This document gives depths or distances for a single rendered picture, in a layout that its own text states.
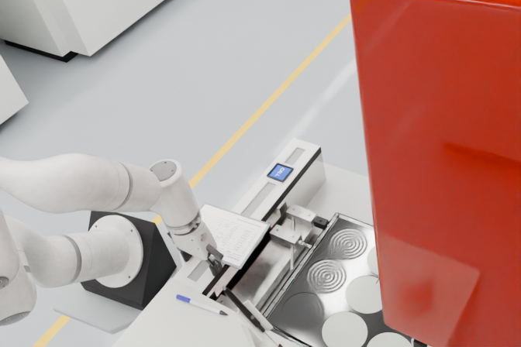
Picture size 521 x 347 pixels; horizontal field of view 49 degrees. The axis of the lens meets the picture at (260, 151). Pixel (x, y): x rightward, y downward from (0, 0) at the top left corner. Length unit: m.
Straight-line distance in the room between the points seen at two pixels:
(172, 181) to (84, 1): 3.16
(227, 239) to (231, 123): 1.95
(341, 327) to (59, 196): 0.72
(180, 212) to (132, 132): 2.35
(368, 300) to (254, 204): 0.39
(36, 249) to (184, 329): 0.37
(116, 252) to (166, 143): 1.92
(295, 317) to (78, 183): 0.67
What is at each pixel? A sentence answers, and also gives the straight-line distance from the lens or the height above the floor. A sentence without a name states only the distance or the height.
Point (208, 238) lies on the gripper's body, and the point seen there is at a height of 1.08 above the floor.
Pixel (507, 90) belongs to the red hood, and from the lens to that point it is 0.54.
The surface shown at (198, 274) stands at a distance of 1.43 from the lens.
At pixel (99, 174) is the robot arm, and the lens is 0.92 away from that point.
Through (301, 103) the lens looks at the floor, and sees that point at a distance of 3.38.
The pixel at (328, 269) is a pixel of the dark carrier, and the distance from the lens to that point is 1.44.
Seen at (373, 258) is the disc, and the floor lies 0.90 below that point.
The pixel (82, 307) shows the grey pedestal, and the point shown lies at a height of 0.82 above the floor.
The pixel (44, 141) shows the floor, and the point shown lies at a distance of 3.84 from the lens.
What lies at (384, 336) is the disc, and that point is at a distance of 1.33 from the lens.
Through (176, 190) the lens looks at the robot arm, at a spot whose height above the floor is 1.26.
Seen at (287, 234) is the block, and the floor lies 0.91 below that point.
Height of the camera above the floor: 2.06
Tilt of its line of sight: 41 degrees down
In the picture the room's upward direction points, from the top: 15 degrees counter-clockwise
